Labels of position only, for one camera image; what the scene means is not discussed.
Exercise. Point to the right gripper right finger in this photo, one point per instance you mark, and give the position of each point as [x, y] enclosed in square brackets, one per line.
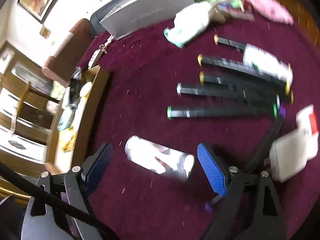
[249, 204]

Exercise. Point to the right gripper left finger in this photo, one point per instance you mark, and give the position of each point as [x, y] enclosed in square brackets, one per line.
[42, 221]

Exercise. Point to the black marker green cap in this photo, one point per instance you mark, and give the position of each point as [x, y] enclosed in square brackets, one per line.
[219, 111]

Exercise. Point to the black marker white cap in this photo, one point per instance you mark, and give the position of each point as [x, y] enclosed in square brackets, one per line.
[226, 92]

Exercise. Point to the black marker yellow cap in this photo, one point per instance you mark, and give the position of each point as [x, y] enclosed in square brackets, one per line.
[249, 84]

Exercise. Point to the yellow lidded cup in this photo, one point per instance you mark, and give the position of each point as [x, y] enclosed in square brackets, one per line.
[85, 89]

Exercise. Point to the black snack bag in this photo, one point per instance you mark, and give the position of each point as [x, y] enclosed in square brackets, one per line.
[75, 86]

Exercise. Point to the gold foil snack packet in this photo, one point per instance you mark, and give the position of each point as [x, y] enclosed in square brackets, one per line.
[68, 138]

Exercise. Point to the black marker purple cap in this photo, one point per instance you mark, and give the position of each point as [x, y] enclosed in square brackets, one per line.
[260, 154]

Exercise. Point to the teal cartoon tissue pack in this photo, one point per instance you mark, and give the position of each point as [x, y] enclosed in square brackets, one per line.
[66, 119]

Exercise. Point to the white red-label pill bottle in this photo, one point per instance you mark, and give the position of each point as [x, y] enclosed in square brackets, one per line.
[306, 121]

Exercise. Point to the wooden chair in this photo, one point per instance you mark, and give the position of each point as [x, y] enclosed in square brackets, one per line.
[31, 114]

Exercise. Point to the brown cardboard tray box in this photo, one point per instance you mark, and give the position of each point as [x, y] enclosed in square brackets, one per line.
[57, 161]

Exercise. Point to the black marker yellow caps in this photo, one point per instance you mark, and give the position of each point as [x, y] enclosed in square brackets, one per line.
[244, 68]

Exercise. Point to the white green-label bottle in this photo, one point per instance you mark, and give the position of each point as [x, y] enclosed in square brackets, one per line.
[267, 63]

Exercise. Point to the maroon upholstered chair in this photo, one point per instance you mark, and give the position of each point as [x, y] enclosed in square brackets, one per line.
[61, 64]

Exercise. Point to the black marker orange caps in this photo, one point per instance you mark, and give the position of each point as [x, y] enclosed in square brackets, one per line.
[237, 45]

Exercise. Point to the white teal-cuff glove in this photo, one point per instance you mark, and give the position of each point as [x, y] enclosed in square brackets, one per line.
[194, 19]

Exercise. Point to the pink floral cloth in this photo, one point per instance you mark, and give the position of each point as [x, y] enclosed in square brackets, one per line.
[270, 9]

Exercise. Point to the grey shoe box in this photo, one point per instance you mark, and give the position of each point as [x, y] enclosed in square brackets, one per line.
[123, 17]

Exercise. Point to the small framed wall plaque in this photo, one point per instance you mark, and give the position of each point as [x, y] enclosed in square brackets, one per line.
[45, 32]

